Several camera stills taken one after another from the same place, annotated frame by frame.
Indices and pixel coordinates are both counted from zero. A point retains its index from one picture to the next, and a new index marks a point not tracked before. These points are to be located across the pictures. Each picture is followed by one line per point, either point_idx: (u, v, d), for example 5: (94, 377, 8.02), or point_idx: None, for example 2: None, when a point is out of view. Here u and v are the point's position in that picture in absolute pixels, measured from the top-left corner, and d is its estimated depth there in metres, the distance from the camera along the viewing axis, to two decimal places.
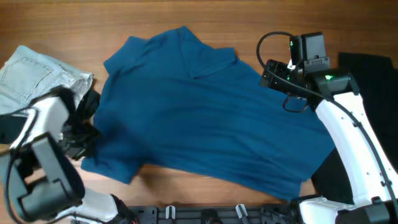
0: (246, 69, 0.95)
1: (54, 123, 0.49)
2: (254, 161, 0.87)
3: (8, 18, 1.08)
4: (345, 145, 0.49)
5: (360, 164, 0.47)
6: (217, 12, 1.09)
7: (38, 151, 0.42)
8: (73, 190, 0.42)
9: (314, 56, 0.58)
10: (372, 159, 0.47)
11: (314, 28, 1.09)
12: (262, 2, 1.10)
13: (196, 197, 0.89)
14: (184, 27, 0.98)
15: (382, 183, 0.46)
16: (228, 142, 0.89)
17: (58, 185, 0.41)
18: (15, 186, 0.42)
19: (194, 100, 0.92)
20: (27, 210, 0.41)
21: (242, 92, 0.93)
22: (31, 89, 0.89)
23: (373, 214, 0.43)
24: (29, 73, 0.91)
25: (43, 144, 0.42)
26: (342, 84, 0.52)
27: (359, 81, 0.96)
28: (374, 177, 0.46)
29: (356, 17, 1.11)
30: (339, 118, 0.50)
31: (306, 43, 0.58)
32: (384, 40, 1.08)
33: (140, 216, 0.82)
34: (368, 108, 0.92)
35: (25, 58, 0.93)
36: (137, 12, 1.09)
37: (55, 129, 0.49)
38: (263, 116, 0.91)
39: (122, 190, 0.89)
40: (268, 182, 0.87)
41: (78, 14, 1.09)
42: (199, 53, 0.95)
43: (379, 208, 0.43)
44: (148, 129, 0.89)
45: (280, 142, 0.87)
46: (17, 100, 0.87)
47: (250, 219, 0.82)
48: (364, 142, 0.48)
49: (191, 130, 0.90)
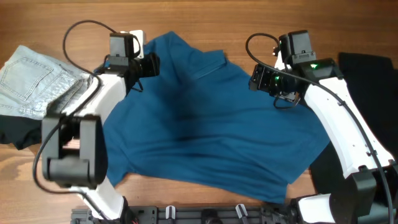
0: (236, 70, 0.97)
1: (110, 101, 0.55)
2: (246, 165, 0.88)
3: (8, 18, 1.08)
4: (333, 126, 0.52)
5: (346, 137, 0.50)
6: (216, 12, 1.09)
7: (86, 129, 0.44)
8: (96, 176, 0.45)
9: (302, 51, 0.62)
10: (356, 131, 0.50)
11: (314, 27, 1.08)
12: (262, 2, 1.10)
13: (196, 197, 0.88)
14: (173, 33, 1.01)
15: (369, 154, 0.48)
16: (219, 147, 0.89)
17: (85, 166, 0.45)
18: (49, 146, 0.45)
19: (183, 104, 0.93)
20: (52, 174, 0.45)
21: (232, 96, 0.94)
22: (31, 89, 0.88)
23: (360, 180, 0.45)
24: (29, 73, 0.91)
25: (90, 124, 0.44)
26: (326, 72, 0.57)
27: (360, 82, 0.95)
28: (360, 148, 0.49)
29: (356, 17, 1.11)
30: (326, 99, 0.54)
31: (293, 39, 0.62)
32: (384, 40, 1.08)
33: (140, 216, 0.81)
34: (369, 108, 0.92)
35: (25, 59, 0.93)
36: (137, 12, 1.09)
37: (108, 107, 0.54)
38: (254, 119, 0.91)
39: (122, 190, 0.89)
40: (255, 186, 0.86)
41: (78, 14, 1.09)
42: (189, 56, 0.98)
43: (365, 175, 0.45)
44: (137, 134, 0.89)
45: (270, 145, 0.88)
46: (17, 100, 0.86)
47: (250, 219, 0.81)
48: (347, 116, 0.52)
49: (180, 135, 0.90)
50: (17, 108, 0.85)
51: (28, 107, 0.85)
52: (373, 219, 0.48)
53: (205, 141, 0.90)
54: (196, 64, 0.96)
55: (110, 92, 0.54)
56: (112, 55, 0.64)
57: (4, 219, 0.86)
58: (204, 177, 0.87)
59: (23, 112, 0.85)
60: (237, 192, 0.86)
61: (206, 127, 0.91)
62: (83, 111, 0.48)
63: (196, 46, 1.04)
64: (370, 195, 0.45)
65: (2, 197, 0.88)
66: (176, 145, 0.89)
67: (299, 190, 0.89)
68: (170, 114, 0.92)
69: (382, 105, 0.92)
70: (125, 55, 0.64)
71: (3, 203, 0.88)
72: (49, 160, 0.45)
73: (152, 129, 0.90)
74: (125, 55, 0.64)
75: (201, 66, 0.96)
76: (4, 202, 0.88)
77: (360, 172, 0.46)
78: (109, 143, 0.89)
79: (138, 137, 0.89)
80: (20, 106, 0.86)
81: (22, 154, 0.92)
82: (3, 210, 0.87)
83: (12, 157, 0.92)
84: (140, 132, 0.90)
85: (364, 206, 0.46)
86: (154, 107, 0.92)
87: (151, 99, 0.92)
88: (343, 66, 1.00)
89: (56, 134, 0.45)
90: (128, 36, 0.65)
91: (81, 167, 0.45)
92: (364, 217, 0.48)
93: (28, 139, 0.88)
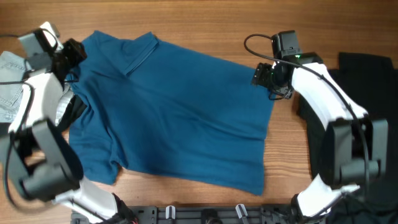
0: (217, 68, 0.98)
1: (49, 98, 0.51)
2: (234, 163, 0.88)
3: (8, 18, 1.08)
4: (316, 98, 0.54)
5: (326, 102, 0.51)
6: (216, 11, 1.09)
7: (38, 137, 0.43)
8: (73, 173, 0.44)
9: (290, 47, 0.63)
10: (334, 96, 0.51)
11: (314, 27, 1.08)
12: (262, 2, 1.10)
13: (196, 197, 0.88)
14: (150, 33, 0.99)
15: (346, 110, 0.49)
16: (206, 145, 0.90)
17: (58, 170, 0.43)
18: (16, 170, 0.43)
19: (167, 104, 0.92)
20: (28, 190, 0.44)
21: (216, 94, 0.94)
22: (16, 94, 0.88)
23: (337, 124, 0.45)
24: (14, 78, 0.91)
25: (42, 129, 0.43)
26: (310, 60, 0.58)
27: (359, 81, 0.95)
28: (337, 108, 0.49)
29: (356, 17, 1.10)
30: (308, 78, 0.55)
31: (283, 38, 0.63)
32: (384, 39, 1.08)
33: (140, 216, 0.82)
34: (369, 109, 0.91)
35: (10, 65, 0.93)
36: (137, 12, 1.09)
37: (51, 106, 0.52)
38: (238, 117, 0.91)
39: (122, 190, 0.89)
40: (236, 178, 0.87)
41: (78, 14, 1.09)
42: (171, 56, 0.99)
43: (342, 122, 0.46)
44: (121, 132, 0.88)
45: (254, 142, 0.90)
46: (3, 106, 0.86)
47: (250, 219, 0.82)
48: (327, 88, 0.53)
49: (164, 132, 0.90)
50: (3, 114, 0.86)
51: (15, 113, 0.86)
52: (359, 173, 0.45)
53: (193, 140, 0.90)
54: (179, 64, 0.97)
55: (45, 89, 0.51)
56: (31, 56, 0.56)
57: (4, 219, 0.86)
58: (189, 173, 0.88)
59: (10, 118, 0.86)
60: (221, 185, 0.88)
61: (193, 126, 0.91)
62: (28, 119, 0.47)
63: (196, 46, 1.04)
64: (348, 139, 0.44)
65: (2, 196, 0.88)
66: (162, 145, 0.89)
67: (299, 190, 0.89)
68: (157, 112, 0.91)
69: (382, 105, 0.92)
70: (45, 51, 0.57)
71: (3, 202, 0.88)
72: (22, 182, 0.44)
73: (135, 126, 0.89)
74: (46, 51, 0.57)
75: (184, 65, 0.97)
76: (4, 202, 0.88)
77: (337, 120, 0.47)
78: (94, 141, 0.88)
79: (123, 135, 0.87)
80: (7, 112, 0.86)
81: None
82: (3, 209, 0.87)
83: None
84: (124, 130, 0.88)
85: (344, 152, 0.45)
86: (139, 106, 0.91)
87: (136, 99, 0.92)
88: (343, 65, 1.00)
89: (15, 155, 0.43)
90: (38, 30, 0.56)
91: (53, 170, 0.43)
92: (350, 171, 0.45)
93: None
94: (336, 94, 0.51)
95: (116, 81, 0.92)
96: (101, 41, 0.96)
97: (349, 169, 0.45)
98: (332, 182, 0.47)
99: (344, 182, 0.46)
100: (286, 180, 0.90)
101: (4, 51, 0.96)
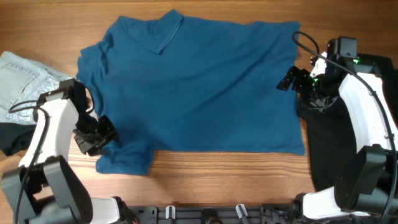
0: (227, 52, 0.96)
1: (63, 130, 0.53)
2: (249, 144, 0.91)
3: (9, 18, 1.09)
4: (359, 109, 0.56)
5: (367, 120, 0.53)
6: (216, 12, 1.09)
7: (50, 175, 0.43)
8: (83, 215, 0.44)
9: (346, 53, 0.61)
10: (379, 116, 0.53)
11: (314, 27, 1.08)
12: (262, 2, 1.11)
13: (196, 197, 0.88)
14: (174, 10, 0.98)
15: (385, 137, 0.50)
16: (221, 127, 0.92)
17: (67, 211, 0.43)
18: (22, 210, 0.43)
19: (179, 88, 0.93)
20: None
21: (227, 78, 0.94)
22: (17, 94, 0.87)
23: (371, 152, 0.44)
24: (15, 79, 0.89)
25: (55, 168, 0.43)
26: (365, 70, 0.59)
27: None
28: (379, 129, 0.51)
29: (356, 17, 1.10)
30: (358, 88, 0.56)
31: (342, 43, 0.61)
32: (384, 39, 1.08)
33: (140, 216, 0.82)
34: None
35: (10, 65, 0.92)
36: (137, 12, 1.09)
37: (65, 136, 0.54)
38: (251, 102, 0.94)
39: (122, 190, 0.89)
40: (261, 147, 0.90)
41: (78, 14, 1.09)
42: (198, 29, 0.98)
43: (376, 150, 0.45)
44: (147, 112, 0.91)
45: (265, 126, 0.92)
46: (2, 106, 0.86)
47: (250, 219, 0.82)
48: (375, 106, 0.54)
49: (189, 110, 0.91)
50: (2, 114, 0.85)
51: (14, 113, 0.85)
52: (373, 203, 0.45)
53: (207, 124, 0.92)
54: (202, 40, 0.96)
55: (60, 119, 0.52)
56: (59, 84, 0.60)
57: (4, 219, 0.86)
58: (200, 154, 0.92)
59: (10, 118, 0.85)
60: (249, 150, 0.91)
61: (206, 109, 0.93)
62: (41, 155, 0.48)
63: None
64: (376, 172, 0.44)
65: (2, 196, 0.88)
66: (176, 129, 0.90)
67: (299, 190, 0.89)
68: (169, 98, 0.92)
69: None
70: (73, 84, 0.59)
71: (3, 202, 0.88)
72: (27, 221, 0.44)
73: (160, 104, 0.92)
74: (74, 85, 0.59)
75: (194, 48, 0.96)
76: (4, 202, 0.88)
77: (372, 147, 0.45)
78: (123, 120, 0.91)
79: (148, 112, 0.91)
80: (7, 112, 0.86)
81: (21, 154, 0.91)
82: (3, 210, 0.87)
83: (12, 157, 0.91)
84: (147, 108, 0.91)
85: (369, 183, 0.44)
86: (152, 93, 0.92)
87: (148, 84, 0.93)
88: None
89: (25, 193, 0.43)
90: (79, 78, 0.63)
91: (51, 170, 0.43)
92: (365, 198, 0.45)
93: (17, 144, 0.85)
94: (380, 115, 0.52)
95: (127, 67, 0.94)
96: (127, 25, 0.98)
97: (368, 180, 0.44)
98: (346, 203, 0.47)
99: (358, 209, 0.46)
100: (286, 180, 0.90)
101: (5, 52, 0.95)
